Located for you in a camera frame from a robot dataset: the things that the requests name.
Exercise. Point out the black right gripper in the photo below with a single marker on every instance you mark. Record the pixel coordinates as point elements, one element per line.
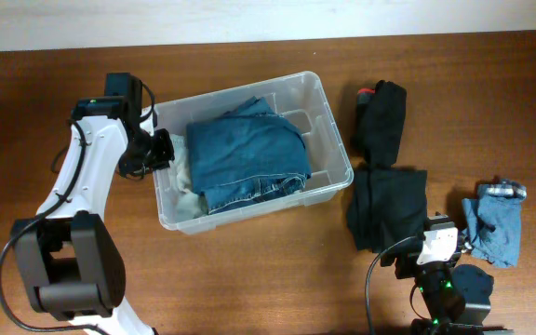
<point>406,256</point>

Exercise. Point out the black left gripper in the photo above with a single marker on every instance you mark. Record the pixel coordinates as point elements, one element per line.
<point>163,152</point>

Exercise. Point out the light grey jeans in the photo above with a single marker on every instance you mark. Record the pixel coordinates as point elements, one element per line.
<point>189,205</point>

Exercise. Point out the dark blue jeans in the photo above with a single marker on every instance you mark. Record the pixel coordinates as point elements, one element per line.
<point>246,156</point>

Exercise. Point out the black garment with red band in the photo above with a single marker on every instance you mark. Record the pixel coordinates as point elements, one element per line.
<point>380,114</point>

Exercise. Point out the clear plastic storage bin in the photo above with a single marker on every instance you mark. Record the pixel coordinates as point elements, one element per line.
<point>301,99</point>

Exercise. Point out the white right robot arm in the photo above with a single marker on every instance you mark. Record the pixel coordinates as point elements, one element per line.
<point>457,297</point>

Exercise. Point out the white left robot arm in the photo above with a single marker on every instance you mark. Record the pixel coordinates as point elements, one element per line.
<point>68,263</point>

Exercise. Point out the dark green folded garment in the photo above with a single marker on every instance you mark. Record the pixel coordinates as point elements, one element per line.
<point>388,205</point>

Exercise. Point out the light blue shorts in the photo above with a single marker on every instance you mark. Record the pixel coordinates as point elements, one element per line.
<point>493,222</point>

